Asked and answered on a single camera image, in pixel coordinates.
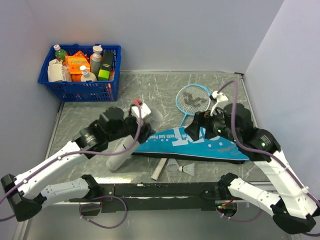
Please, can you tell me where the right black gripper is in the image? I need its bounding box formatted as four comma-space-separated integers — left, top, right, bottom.
184, 105, 241, 143

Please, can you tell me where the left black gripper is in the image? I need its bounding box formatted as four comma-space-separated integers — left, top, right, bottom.
107, 105, 156, 144

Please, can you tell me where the blue racket cover bag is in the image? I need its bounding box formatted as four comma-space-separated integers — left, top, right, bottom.
132, 126, 249, 164

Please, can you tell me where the blue badminton racket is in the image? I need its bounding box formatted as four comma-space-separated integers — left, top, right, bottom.
150, 83, 212, 181

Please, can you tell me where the white shuttlecock tube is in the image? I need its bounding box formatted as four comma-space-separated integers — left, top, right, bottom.
105, 108, 165, 172

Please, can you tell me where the white shuttlecock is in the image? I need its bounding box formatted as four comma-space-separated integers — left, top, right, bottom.
178, 163, 196, 177
166, 158, 180, 172

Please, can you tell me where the blue plastic basket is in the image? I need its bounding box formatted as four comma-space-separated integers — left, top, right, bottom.
38, 44, 122, 102

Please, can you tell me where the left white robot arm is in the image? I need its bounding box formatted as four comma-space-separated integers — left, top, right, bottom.
0, 103, 162, 222

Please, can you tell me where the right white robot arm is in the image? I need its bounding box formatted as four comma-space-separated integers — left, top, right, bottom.
185, 103, 320, 236

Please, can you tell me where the black green box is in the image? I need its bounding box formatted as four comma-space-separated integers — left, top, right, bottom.
98, 50, 114, 81

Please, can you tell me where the beige pump bottle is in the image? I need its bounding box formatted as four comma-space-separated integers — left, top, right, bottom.
79, 65, 97, 82

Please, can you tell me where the grey pump bottle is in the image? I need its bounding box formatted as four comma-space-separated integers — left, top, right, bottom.
90, 45, 103, 79

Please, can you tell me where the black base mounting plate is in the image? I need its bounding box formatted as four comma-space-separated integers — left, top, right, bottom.
70, 182, 236, 213

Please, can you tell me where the orange snack packet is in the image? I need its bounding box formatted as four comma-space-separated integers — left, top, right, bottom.
65, 50, 91, 75

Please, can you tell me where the beige cloth bag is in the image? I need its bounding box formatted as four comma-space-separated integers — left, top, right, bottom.
47, 59, 72, 82

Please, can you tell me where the green drink bottle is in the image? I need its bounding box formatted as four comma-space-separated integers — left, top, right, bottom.
53, 44, 68, 62

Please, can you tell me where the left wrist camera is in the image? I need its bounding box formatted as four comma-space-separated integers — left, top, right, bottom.
130, 98, 152, 122

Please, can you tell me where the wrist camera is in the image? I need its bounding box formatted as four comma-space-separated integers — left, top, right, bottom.
209, 91, 229, 116
130, 98, 152, 122

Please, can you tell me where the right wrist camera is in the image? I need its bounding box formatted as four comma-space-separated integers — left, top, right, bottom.
209, 91, 229, 116

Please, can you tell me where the aluminium rail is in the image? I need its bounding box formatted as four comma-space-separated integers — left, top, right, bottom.
34, 178, 281, 207

